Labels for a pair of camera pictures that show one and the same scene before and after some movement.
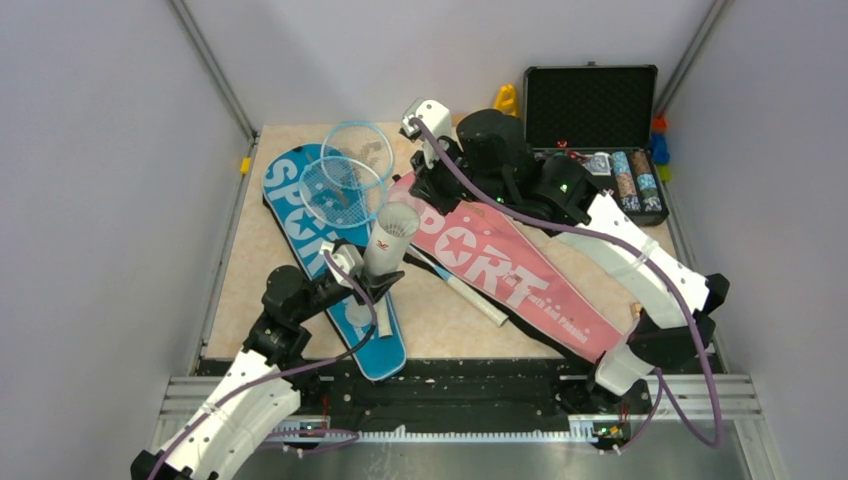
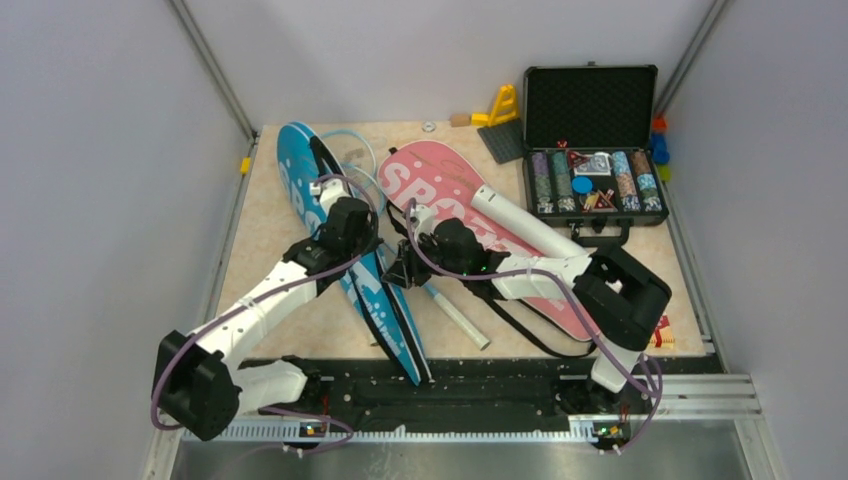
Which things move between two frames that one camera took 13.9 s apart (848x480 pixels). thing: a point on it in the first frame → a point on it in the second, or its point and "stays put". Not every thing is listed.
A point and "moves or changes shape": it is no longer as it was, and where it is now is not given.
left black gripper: (373, 292) → (372, 240)
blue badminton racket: (357, 154) moves or changes shape
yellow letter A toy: (507, 99) stays put
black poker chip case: (603, 117) stays put
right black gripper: (425, 185) → (404, 272)
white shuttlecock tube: (393, 230) → (523, 225)
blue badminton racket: (348, 192) → (456, 320)
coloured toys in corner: (660, 149) stays put
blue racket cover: (314, 199) moves or changes shape
